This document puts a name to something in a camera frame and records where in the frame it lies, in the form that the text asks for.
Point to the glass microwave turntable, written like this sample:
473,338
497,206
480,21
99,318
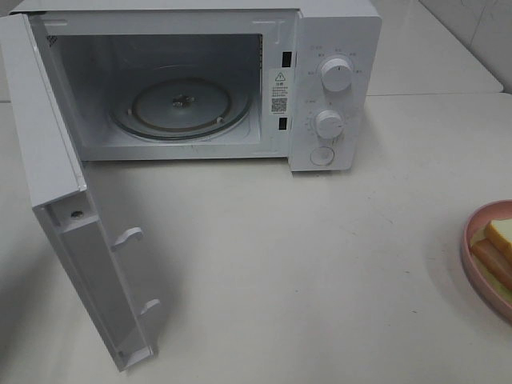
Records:
179,109

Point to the white warning label sticker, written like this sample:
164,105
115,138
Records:
280,89

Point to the white timer knob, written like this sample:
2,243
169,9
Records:
329,124

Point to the white bread slice top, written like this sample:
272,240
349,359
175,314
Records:
498,232

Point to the white microwave oven body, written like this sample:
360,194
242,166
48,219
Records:
108,47

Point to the white microwave door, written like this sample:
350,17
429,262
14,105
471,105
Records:
45,114

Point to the round door release button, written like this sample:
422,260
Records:
322,156

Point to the upper white power knob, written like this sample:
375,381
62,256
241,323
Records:
336,73

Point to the pink round plate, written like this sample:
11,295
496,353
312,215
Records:
476,222

